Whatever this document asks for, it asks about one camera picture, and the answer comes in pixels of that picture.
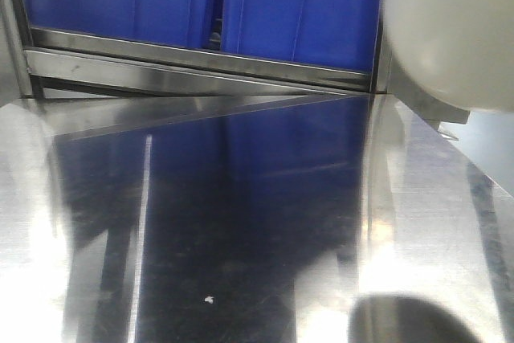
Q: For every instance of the white plastic bin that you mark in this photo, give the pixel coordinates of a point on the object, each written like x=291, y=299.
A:
x=458, y=51

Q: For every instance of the blue crate middle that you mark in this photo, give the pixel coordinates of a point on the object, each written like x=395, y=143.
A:
x=329, y=33

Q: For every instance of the stainless steel shelf frame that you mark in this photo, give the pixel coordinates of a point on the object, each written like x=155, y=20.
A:
x=35, y=59

